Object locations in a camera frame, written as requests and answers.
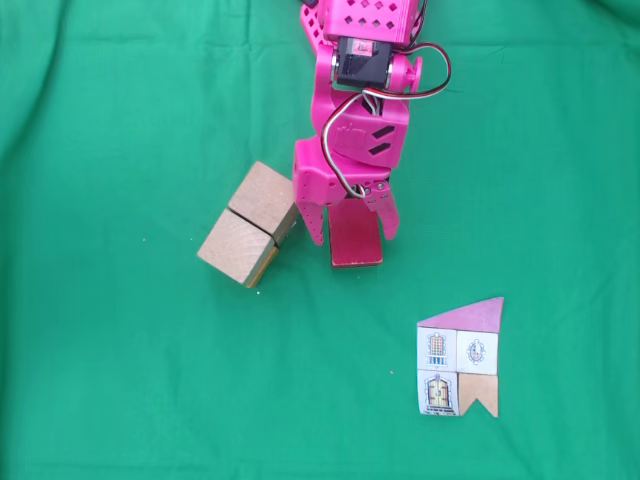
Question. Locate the paper house picture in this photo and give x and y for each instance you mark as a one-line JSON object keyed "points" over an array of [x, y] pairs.
{"points": [[437, 345]]}

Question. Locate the green cloth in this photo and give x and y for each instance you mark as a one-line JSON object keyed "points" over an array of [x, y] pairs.
{"points": [[100, 350]]}

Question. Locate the red wedge roof block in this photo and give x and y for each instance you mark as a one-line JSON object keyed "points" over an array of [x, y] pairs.
{"points": [[355, 240]]}

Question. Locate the wooden block balcony window print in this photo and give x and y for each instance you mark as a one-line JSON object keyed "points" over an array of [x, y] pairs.
{"points": [[262, 197]]}

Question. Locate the wooden block round window print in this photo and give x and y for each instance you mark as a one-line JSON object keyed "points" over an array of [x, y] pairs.
{"points": [[235, 250]]}

